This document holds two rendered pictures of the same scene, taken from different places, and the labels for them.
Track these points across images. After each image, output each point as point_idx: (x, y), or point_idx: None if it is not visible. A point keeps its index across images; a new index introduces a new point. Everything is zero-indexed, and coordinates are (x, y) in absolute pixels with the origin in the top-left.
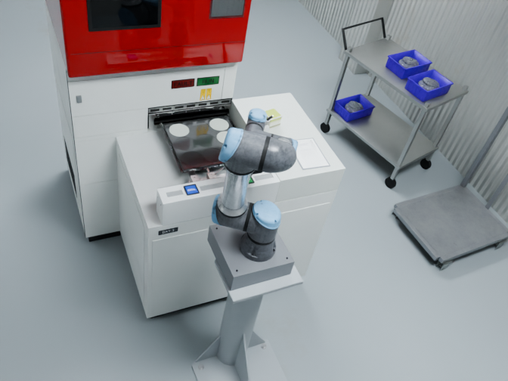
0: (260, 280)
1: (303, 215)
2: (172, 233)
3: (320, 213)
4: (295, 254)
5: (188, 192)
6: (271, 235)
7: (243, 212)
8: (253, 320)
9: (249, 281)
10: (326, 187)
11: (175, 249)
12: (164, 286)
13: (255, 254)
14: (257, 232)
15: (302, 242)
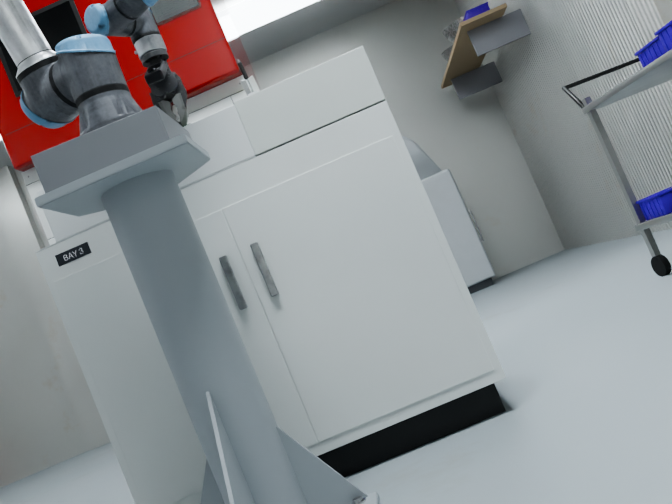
0: (102, 164)
1: (349, 179)
2: (84, 258)
3: (389, 167)
4: (416, 299)
5: None
6: (89, 69)
7: (43, 60)
8: (209, 342)
9: (78, 169)
10: (350, 98)
11: (109, 301)
12: (135, 414)
13: (86, 124)
14: (66, 76)
15: (406, 258)
